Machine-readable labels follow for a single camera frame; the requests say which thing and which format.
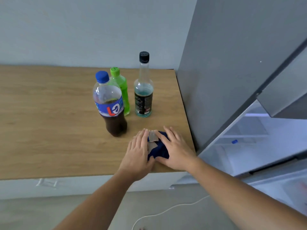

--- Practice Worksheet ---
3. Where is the person's right hand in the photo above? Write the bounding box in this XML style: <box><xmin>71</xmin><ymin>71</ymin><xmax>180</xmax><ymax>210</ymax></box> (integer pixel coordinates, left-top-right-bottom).
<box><xmin>154</xmin><ymin>126</ymin><xmax>200</xmax><ymax>172</ymax></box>

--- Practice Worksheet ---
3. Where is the clear bottle with black cap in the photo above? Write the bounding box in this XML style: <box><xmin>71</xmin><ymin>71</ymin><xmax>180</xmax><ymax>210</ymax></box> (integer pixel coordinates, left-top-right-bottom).
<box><xmin>134</xmin><ymin>51</ymin><xmax>154</xmax><ymax>118</ymax></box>

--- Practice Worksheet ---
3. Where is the white cable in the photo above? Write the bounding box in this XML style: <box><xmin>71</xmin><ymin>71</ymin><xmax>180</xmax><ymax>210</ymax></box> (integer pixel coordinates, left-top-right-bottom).
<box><xmin>131</xmin><ymin>195</ymin><xmax>210</xmax><ymax>230</ymax></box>

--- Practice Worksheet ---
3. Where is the blue cloth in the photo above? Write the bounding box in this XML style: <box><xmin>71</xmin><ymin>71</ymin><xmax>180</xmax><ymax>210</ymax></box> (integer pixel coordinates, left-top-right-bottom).
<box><xmin>146</xmin><ymin>129</ymin><xmax>170</xmax><ymax>162</ymax></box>

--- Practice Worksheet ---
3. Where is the green drink bottle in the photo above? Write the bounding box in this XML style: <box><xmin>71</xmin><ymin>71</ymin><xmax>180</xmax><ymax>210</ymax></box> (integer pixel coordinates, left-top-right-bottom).
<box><xmin>110</xmin><ymin>67</ymin><xmax>131</xmax><ymax>116</ymax></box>

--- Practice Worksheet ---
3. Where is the Pepsi cola bottle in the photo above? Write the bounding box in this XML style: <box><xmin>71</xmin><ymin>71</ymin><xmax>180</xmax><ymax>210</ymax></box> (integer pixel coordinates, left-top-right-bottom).
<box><xmin>93</xmin><ymin>71</ymin><xmax>128</xmax><ymax>138</ymax></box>

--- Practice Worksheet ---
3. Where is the person's left hand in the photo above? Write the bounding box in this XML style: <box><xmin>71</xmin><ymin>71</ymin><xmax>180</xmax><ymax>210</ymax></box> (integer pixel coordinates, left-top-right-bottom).
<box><xmin>118</xmin><ymin>128</ymin><xmax>156</xmax><ymax>182</ymax></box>

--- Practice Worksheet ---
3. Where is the silver refrigerator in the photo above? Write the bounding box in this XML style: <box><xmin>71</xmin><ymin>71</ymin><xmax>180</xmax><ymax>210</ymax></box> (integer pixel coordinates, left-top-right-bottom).
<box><xmin>169</xmin><ymin>0</ymin><xmax>307</xmax><ymax>217</ymax></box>

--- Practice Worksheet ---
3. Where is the person's left forearm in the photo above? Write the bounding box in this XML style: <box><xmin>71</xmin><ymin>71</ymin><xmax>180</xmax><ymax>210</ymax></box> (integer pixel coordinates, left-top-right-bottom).
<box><xmin>54</xmin><ymin>169</ymin><xmax>135</xmax><ymax>230</ymax></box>

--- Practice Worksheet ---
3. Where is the person's right forearm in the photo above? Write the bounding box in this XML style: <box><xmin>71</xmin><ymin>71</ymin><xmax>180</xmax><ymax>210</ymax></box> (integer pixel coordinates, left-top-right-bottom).
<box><xmin>188</xmin><ymin>157</ymin><xmax>307</xmax><ymax>230</ymax></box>

